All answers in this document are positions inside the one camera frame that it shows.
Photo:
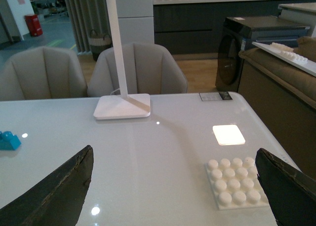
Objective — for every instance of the white tray with plates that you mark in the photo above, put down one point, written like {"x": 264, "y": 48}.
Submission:
{"x": 286, "y": 53}

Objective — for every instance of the white drawer cabinet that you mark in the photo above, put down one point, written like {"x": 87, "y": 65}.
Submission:
{"x": 131, "y": 21}

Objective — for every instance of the beige chair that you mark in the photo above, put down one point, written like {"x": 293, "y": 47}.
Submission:
{"x": 149, "y": 68}
{"x": 42, "y": 73}

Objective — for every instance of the black washing machine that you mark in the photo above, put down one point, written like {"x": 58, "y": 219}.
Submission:
{"x": 239, "y": 33}

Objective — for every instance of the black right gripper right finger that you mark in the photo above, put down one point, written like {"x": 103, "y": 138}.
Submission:
{"x": 291, "y": 194}

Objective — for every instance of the white desk lamp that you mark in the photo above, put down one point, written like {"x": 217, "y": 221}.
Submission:
{"x": 125, "y": 105}

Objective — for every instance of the black white table label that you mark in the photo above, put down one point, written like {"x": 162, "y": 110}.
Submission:
{"x": 215, "y": 96}

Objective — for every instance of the beige chair right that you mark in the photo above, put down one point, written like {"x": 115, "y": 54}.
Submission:
{"x": 149, "y": 68}

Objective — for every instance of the woven basket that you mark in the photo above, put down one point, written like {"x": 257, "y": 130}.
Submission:
{"x": 98, "y": 43}

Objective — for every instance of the white studded base plate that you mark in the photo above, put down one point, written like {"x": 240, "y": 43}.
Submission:
{"x": 234, "y": 183}

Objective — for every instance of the blue three-stud block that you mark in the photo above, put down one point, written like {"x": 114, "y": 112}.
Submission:
{"x": 9, "y": 141}

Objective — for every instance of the brown sofa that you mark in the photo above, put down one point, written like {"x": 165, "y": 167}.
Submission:
{"x": 284, "y": 97}

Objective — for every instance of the beige chair left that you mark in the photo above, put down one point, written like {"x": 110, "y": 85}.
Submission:
{"x": 42, "y": 73}

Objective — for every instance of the dark kitchen counter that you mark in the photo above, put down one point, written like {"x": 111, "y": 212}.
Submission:
{"x": 195, "y": 26}

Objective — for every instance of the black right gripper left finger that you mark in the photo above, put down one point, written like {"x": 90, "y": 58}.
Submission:
{"x": 56, "y": 200}

